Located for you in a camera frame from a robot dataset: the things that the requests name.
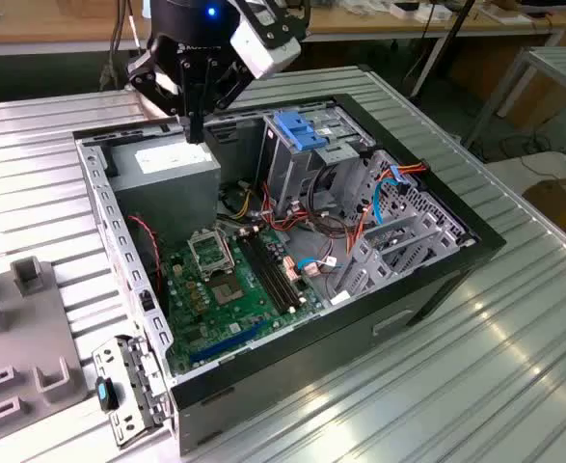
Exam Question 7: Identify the green motherboard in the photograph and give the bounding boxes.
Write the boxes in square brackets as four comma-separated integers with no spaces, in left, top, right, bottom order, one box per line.
[159,226,327,377]

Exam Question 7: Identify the orange red power wire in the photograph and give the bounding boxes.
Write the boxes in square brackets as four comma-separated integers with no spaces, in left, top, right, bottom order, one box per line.
[392,161,431,187]

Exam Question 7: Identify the black arm base cable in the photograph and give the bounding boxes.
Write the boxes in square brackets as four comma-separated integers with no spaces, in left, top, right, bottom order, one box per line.
[99,0,137,93]

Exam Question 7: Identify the blue data wire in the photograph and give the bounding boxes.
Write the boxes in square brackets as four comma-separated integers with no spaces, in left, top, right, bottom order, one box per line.
[372,165,412,224]

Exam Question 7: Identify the yellow black wire bundle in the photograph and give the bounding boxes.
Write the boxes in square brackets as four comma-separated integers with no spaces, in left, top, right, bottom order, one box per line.
[217,181,260,221]

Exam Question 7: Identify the blue expansion slot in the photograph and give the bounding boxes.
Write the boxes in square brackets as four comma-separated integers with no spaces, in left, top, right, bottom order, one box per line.
[188,320,267,366]

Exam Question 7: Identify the metal slot cover bracket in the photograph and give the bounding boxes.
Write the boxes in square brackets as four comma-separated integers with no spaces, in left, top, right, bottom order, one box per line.
[92,332,175,449]

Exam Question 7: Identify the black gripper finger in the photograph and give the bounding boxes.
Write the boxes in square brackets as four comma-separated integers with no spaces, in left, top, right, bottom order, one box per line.
[195,60,255,144]
[127,50,196,144]

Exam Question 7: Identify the CPU socket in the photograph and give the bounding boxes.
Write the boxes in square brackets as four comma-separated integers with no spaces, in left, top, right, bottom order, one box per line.
[207,272,245,308]

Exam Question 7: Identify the red orange wire bundle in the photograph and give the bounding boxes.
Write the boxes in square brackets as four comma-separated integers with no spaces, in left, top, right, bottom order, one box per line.
[260,180,312,233]

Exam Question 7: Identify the white side table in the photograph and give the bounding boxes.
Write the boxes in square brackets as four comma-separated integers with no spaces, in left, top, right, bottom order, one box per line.
[484,151,566,204]

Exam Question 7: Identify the black latch with blue ring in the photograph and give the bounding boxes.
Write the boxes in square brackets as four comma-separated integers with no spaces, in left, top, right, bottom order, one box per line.
[94,376,122,412]

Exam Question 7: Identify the black open PC case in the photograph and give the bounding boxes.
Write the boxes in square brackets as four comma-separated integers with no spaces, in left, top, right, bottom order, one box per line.
[72,94,508,457]

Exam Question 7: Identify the grey disk bay cage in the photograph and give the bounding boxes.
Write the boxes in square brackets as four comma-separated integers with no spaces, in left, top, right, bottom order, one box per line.
[333,149,476,308]

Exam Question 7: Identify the grey parts rack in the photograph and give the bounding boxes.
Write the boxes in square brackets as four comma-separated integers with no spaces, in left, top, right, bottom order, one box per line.
[0,255,91,430]

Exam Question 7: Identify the dark wire bundle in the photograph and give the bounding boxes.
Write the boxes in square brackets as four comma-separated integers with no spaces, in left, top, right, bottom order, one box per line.
[309,163,361,235]

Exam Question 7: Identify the black RAM slot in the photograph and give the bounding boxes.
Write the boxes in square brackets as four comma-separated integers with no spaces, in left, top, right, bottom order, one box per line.
[256,230,309,307]
[243,233,297,313]
[237,234,291,314]
[250,231,303,310]

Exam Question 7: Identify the red black twisted wire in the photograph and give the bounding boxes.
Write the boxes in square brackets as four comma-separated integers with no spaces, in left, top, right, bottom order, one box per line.
[127,215,164,295]

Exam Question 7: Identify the grey optical drive cage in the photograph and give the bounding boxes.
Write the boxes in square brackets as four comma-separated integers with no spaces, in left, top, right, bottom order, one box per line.
[256,103,375,213]

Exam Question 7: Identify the grey power supply unit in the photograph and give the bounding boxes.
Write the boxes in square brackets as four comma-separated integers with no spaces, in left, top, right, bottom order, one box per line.
[106,132,222,242]

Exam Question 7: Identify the small blue board wire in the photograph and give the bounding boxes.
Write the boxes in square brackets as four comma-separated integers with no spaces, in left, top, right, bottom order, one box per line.
[295,258,322,279]

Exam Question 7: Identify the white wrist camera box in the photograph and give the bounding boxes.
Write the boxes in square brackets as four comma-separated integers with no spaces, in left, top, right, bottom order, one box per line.
[229,3,304,81]

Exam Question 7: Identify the metal socket cover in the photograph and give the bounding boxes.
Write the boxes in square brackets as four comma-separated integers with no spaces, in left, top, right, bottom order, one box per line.
[187,230,236,279]

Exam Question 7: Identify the blue plastic drive bracket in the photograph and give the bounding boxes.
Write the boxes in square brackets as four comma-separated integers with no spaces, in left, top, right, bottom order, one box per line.
[272,110,331,151]

